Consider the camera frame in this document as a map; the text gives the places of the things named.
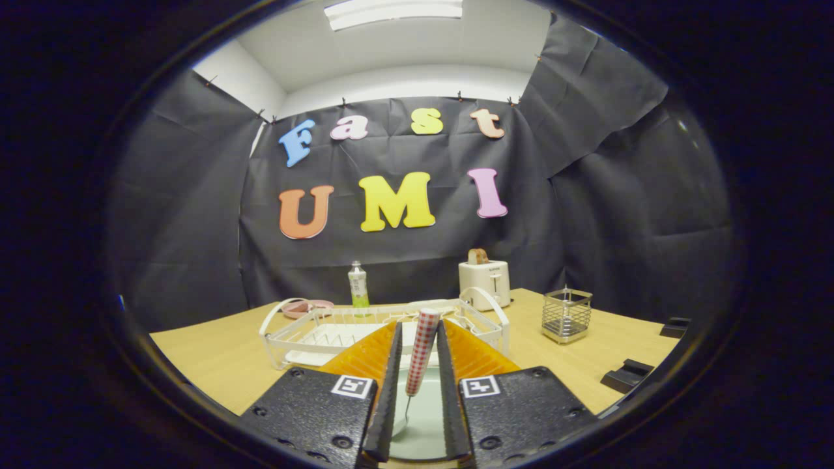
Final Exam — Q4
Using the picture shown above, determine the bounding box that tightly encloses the spoon with pink checked handle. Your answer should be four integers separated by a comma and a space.
391, 308, 442, 438

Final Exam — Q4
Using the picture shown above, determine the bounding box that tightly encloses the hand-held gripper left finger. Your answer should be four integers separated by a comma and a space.
238, 320, 403, 469

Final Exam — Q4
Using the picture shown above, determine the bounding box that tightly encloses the white wire dish rack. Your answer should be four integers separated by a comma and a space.
259, 287, 511, 371

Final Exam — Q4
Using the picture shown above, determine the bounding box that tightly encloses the metal wire basket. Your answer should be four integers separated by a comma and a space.
541, 287, 594, 345

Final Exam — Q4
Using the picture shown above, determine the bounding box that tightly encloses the light green plate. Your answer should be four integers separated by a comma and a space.
390, 365, 450, 462

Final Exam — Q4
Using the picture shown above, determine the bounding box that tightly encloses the pink plate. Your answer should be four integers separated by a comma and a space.
281, 299, 335, 320

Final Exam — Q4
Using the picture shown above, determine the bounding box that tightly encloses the white drip tray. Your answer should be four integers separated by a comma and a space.
285, 322, 444, 367

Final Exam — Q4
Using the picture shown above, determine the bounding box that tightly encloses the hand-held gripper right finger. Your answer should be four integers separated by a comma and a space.
437, 319, 597, 469

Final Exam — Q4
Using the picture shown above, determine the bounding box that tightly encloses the white toaster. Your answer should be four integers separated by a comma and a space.
458, 259, 511, 311

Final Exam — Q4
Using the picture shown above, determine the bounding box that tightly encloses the green dish soap bottle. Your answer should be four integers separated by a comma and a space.
347, 261, 370, 309

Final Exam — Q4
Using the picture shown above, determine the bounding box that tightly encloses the black backdrop cloth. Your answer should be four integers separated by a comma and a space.
108, 13, 734, 333

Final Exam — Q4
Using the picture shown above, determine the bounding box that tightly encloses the ceiling light panel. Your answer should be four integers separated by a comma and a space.
324, 0, 464, 32

